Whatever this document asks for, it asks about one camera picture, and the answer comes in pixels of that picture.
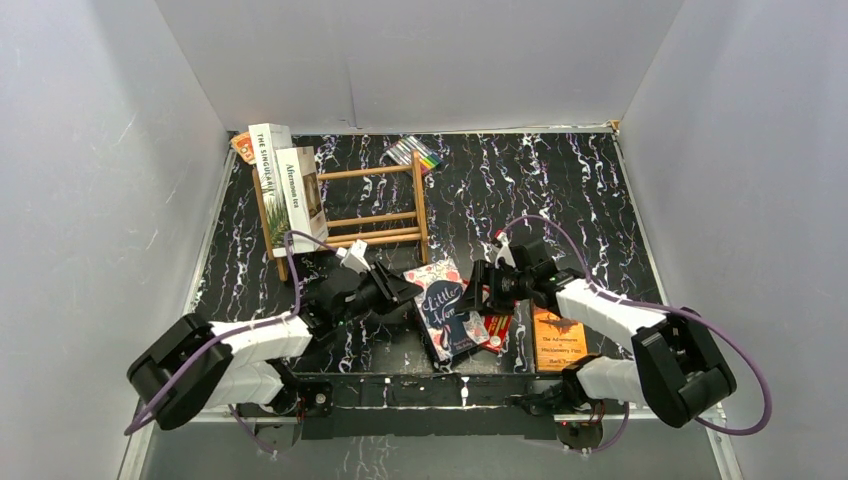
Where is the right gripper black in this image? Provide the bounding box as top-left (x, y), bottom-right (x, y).
top-left (454, 259), bottom-right (534, 317)

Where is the red book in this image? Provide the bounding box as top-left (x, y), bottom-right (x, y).
top-left (459, 309), bottom-right (514, 353)

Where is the floral patterned book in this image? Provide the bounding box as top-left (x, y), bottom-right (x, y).
top-left (403, 259), bottom-right (490, 364)

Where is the wooden book rack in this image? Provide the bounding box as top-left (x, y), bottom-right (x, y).
top-left (251, 148), bottom-right (432, 283)

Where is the white palm leaf book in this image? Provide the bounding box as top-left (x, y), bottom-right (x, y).
top-left (248, 123), bottom-right (293, 258)

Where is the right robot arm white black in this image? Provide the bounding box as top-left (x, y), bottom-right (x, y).
top-left (456, 241), bottom-right (737, 428)

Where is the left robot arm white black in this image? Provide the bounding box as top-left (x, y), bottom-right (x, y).
top-left (125, 262), bottom-right (423, 434)

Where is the orange Huckleberry Finn book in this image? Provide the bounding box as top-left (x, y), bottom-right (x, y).
top-left (532, 306), bottom-right (589, 372)

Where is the pack of coloured markers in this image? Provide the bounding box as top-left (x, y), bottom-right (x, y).
top-left (385, 135), bottom-right (442, 175)

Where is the small orange card box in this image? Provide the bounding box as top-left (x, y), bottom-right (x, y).
top-left (230, 132), bottom-right (256, 165)

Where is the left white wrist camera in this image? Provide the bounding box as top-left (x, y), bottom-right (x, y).
top-left (335, 239), bottom-right (371, 274)

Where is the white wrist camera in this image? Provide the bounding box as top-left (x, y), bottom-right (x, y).
top-left (335, 239), bottom-right (371, 274)
top-left (492, 230), bottom-right (516, 269)

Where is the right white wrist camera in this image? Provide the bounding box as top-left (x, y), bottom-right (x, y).
top-left (492, 230), bottom-right (516, 269)

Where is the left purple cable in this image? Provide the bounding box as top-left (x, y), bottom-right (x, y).
top-left (123, 229), bottom-right (352, 457)

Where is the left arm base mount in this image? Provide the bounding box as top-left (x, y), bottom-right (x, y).
top-left (228, 381), bottom-right (333, 457)

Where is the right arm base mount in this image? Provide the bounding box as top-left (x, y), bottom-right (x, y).
top-left (513, 370), bottom-right (627, 453)

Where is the aluminium frame rail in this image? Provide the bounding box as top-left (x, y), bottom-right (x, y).
top-left (119, 374), bottom-right (741, 479)

